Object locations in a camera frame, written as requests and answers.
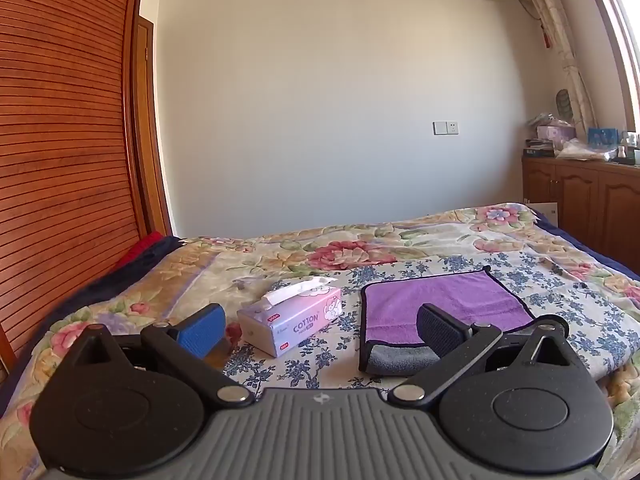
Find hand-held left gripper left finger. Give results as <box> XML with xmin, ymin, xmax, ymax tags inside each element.
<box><xmin>65</xmin><ymin>303</ymin><xmax>257</xmax><ymax>407</ymax></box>

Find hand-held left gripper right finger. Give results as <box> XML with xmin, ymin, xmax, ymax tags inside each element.
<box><xmin>387</xmin><ymin>303</ymin><xmax>571</xmax><ymax>407</ymax></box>

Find purple towel with dark edge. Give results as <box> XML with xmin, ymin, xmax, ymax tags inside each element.
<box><xmin>357</xmin><ymin>265</ymin><xmax>538</xmax><ymax>377</ymax></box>

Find dark blue blanket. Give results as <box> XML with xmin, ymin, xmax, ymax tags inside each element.
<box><xmin>0</xmin><ymin>235</ymin><xmax>187</xmax><ymax>411</ymax></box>

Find pink and white tissue box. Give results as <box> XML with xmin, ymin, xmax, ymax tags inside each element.
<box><xmin>236</xmin><ymin>276</ymin><xmax>343</xmax><ymax>359</ymax></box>

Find red cloth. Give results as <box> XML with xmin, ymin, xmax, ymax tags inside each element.
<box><xmin>115</xmin><ymin>231</ymin><xmax>167</xmax><ymax>272</ymax></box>

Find pink floral bed quilt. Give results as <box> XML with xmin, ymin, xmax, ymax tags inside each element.
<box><xmin>0</xmin><ymin>202</ymin><xmax>640</xmax><ymax>480</ymax></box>

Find blue floral bed sheet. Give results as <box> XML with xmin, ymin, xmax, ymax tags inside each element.
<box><xmin>220</xmin><ymin>251</ymin><xmax>640</xmax><ymax>392</ymax></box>

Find wooden cabinet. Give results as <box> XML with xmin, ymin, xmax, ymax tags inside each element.
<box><xmin>521</xmin><ymin>154</ymin><xmax>640</xmax><ymax>279</ymax></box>

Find stack of books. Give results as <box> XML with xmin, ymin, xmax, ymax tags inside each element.
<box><xmin>523</xmin><ymin>137</ymin><xmax>557</xmax><ymax>158</ymax></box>

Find clear plastic bag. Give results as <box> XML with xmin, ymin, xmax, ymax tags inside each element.
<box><xmin>554</xmin><ymin>137</ymin><xmax>620</xmax><ymax>162</ymax></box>

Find blue box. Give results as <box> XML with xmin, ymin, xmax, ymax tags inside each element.
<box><xmin>587</xmin><ymin>127</ymin><xmax>621</xmax><ymax>149</ymax></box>

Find dark hand fan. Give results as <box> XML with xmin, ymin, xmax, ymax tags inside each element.
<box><xmin>555</xmin><ymin>88</ymin><xmax>574</xmax><ymax>122</ymax></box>

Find patterned beige curtain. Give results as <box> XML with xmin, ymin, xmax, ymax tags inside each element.
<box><xmin>517</xmin><ymin>0</ymin><xmax>601</xmax><ymax>133</ymax></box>

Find wooden door frame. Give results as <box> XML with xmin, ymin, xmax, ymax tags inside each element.
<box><xmin>131</xmin><ymin>14</ymin><xmax>175</xmax><ymax>237</ymax></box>

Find window with wooden frame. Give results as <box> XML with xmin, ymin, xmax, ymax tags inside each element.
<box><xmin>582</xmin><ymin>0</ymin><xmax>640</xmax><ymax>133</ymax></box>

